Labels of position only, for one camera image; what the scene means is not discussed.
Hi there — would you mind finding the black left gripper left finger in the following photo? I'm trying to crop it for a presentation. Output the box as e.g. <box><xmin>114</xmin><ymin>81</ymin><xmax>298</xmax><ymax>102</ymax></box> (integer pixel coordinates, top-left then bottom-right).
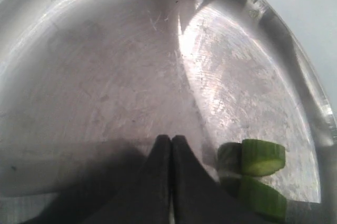
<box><xmin>83</xmin><ymin>135</ymin><xmax>171</xmax><ymax>223</ymax></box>

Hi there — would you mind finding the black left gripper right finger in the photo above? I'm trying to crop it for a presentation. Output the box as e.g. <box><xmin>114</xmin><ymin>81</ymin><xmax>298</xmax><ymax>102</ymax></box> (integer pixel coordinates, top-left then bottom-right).
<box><xmin>171</xmin><ymin>135</ymin><xmax>263</xmax><ymax>223</ymax></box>

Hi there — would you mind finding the dark green object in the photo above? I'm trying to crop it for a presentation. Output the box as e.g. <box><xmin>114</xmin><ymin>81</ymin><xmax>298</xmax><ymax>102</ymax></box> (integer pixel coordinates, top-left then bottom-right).
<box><xmin>237</xmin><ymin>176</ymin><xmax>287</xmax><ymax>223</ymax></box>

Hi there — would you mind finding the green vegetable piece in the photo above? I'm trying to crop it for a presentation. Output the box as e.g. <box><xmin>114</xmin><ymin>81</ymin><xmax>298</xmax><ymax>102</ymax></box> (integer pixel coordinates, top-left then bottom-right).
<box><xmin>241</xmin><ymin>139</ymin><xmax>286</xmax><ymax>177</ymax></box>

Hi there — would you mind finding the round stainless steel plate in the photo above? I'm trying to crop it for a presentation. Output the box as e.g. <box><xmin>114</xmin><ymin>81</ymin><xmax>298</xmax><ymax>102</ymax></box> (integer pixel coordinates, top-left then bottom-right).
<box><xmin>1</xmin><ymin>0</ymin><xmax>336</xmax><ymax>223</ymax></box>

